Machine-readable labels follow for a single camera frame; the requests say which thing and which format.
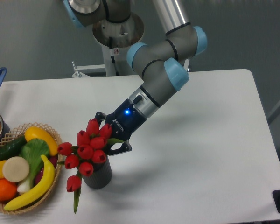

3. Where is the green cucumber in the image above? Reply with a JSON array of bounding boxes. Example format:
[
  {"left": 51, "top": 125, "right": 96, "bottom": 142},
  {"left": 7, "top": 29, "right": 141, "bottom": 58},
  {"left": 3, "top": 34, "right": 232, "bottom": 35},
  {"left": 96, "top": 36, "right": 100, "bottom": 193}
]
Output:
[{"left": 0, "top": 136, "right": 27, "bottom": 161}]

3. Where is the red tulip bouquet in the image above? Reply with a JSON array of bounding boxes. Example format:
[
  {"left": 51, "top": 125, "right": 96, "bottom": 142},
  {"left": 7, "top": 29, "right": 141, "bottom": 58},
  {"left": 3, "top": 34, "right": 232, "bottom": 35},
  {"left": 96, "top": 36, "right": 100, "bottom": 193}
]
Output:
[{"left": 58, "top": 119, "right": 116, "bottom": 213}]

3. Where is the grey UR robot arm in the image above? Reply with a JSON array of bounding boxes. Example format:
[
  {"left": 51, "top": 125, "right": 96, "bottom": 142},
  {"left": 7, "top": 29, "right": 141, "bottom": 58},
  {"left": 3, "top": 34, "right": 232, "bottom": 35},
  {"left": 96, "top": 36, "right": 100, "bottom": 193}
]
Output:
[{"left": 64, "top": 0, "right": 207, "bottom": 155}]

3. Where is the beige round disc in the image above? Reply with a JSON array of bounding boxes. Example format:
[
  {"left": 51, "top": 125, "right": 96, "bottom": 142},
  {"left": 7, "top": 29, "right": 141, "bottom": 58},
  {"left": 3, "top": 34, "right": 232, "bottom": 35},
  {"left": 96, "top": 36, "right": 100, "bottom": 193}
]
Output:
[{"left": 2, "top": 156, "right": 30, "bottom": 182}]

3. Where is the woven wicker basket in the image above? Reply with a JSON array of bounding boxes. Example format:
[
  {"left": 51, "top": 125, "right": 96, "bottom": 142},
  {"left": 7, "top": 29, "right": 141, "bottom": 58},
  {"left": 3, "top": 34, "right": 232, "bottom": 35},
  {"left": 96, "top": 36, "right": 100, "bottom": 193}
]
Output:
[{"left": 0, "top": 122, "right": 64, "bottom": 215}]

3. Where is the green bok choy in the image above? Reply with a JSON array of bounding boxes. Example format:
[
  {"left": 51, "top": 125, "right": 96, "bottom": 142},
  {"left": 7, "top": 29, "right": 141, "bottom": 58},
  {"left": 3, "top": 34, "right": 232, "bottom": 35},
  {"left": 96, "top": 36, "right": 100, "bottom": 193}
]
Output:
[{"left": 17, "top": 139, "right": 49, "bottom": 195}]

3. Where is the yellow banana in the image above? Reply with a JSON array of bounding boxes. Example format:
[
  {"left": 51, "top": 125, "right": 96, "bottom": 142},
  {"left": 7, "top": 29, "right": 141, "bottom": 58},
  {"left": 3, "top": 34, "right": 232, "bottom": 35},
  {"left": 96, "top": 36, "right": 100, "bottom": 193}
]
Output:
[{"left": 4, "top": 155, "right": 55, "bottom": 211}]

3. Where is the orange fruit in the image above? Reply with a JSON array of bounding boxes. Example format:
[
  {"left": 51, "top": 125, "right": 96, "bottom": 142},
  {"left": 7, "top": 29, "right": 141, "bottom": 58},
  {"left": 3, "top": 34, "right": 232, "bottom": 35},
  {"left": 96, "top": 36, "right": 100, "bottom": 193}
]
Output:
[{"left": 0, "top": 179, "right": 17, "bottom": 202}]

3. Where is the grey ribbed vase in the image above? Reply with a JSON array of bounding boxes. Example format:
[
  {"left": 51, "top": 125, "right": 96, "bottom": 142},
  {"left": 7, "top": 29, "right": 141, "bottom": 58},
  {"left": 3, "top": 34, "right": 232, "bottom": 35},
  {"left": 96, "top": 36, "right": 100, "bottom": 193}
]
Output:
[{"left": 82, "top": 157, "right": 112, "bottom": 189}]

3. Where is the dark red radish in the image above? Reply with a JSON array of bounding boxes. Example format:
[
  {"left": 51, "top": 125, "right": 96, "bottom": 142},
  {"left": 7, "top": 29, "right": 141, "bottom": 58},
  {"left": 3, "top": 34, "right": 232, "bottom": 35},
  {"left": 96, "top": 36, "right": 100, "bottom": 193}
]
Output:
[{"left": 34, "top": 155, "right": 58, "bottom": 185}]

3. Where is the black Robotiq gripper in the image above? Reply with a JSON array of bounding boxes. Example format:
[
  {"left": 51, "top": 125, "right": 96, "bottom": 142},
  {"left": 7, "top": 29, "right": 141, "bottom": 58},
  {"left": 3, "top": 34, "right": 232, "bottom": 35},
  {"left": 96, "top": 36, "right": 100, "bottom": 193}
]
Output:
[{"left": 94, "top": 99, "right": 147, "bottom": 156}]

